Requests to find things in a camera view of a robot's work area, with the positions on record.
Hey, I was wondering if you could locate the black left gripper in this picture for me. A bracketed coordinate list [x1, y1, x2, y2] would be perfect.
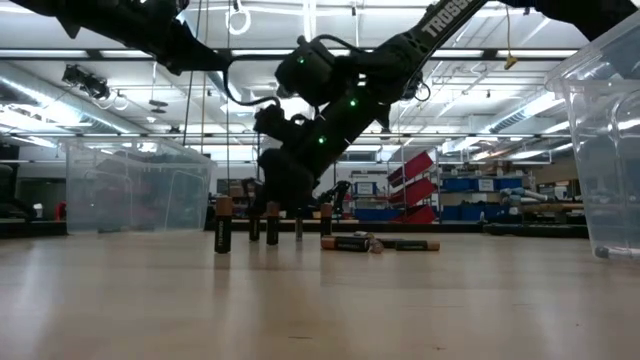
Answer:
[112, 0, 232, 77]

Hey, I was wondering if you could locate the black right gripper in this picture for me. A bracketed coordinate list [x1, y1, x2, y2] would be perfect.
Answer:
[251, 103, 317, 221]

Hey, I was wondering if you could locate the black ceiling-mounted device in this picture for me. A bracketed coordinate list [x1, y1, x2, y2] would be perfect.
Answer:
[61, 63, 112, 101]

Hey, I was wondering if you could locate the clear plastic storage bin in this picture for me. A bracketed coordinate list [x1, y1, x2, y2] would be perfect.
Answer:
[64, 137, 217, 235]
[544, 22, 640, 265]

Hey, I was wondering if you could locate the grey metal shelf rack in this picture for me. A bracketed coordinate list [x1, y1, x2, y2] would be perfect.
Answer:
[435, 149, 534, 224]

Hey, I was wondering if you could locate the grey cylinder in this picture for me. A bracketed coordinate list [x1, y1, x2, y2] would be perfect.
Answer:
[499, 187, 549, 204]

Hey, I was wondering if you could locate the yellow hanging hook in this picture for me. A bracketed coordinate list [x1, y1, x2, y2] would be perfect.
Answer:
[503, 4, 519, 71]

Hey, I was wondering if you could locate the wooden workbench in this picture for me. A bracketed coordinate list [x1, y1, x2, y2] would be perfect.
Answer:
[519, 202, 586, 214]

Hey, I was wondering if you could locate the silver air duct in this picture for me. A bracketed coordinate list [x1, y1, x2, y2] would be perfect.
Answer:
[204, 69, 259, 119]
[487, 89, 569, 135]
[0, 62, 146, 136]

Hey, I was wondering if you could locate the white cable ring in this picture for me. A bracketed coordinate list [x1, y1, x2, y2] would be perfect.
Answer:
[225, 0, 253, 37]

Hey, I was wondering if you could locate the black hanging cable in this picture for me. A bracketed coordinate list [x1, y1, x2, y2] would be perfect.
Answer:
[182, 0, 202, 147]
[226, 0, 232, 196]

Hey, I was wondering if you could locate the black looped gripper cable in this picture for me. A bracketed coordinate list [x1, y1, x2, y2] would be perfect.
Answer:
[222, 33, 362, 109]

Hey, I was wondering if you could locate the black ceiling camera with loop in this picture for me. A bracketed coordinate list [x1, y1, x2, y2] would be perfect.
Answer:
[404, 79, 432, 104]

